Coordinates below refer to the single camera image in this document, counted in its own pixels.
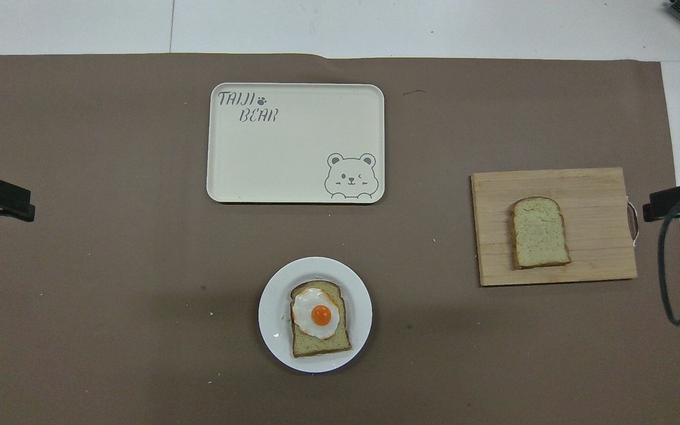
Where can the plain bread slice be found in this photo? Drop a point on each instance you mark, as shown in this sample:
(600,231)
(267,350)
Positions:
(540,236)

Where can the cream tray with bear print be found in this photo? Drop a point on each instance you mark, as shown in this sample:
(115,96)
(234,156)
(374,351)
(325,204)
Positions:
(281,153)

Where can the bread slice under fried egg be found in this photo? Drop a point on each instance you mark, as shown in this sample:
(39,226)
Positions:
(322,347)

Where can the white round plate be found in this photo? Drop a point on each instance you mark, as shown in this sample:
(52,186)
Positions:
(275,330)

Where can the fried egg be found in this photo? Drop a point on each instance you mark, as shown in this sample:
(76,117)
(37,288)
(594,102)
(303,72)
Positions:
(307,307)

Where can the wooden cutting board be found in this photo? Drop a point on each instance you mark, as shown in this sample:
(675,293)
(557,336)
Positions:
(597,200)

